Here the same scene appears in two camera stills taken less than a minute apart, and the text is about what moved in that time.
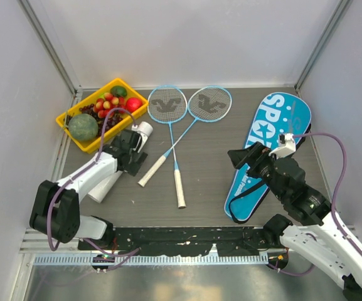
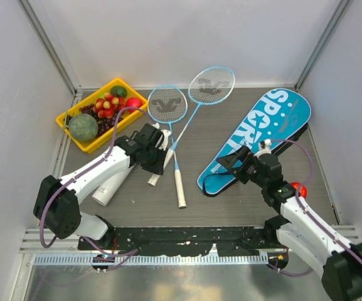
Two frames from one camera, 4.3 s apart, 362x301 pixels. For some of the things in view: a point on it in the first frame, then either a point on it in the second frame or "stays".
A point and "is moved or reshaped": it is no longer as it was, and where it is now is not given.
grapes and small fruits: x=103 y=106 stays
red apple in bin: x=133 y=103 stays
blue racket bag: x=277 y=113 is moved or reshaped
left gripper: x=133 y=167 to x=158 y=167
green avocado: x=118 y=91 stays
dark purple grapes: x=111 y=120 stays
